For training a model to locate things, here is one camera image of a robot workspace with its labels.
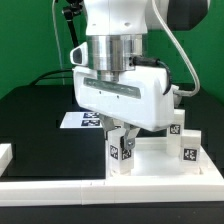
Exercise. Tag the white U-shaped fence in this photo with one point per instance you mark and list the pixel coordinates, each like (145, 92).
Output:
(122, 189)

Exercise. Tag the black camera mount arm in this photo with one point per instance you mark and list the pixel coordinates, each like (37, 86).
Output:
(73, 9)

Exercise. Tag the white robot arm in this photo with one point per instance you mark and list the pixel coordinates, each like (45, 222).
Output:
(114, 78)

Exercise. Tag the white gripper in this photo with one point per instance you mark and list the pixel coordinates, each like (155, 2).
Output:
(138, 98)

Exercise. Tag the printed marker sheet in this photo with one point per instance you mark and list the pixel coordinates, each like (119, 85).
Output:
(78, 120)

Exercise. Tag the white square table top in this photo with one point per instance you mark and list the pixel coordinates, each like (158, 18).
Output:
(152, 160)

